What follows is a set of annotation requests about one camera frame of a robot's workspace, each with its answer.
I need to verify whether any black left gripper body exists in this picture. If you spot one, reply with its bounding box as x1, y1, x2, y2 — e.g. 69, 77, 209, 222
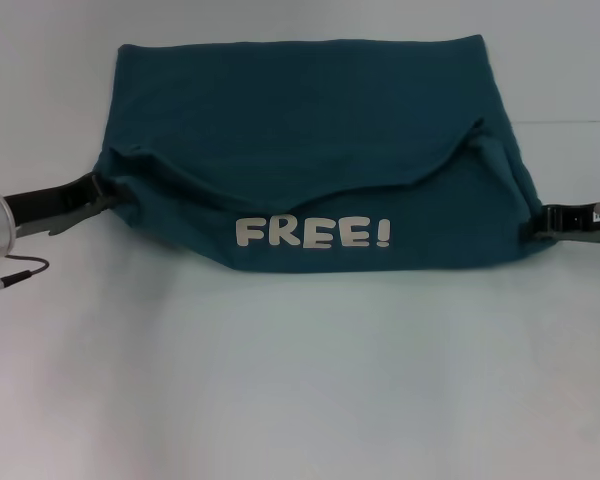
2, 172, 116, 237

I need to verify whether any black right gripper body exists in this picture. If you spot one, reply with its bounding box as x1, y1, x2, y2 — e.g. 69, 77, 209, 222
549, 201, 600, 247

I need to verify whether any teal blue t-shirt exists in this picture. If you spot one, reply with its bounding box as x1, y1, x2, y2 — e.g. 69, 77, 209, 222
93, 33, 541, 275

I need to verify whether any dark red cable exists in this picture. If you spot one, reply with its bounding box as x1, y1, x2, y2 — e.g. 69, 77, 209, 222
0, 255, 51, 297

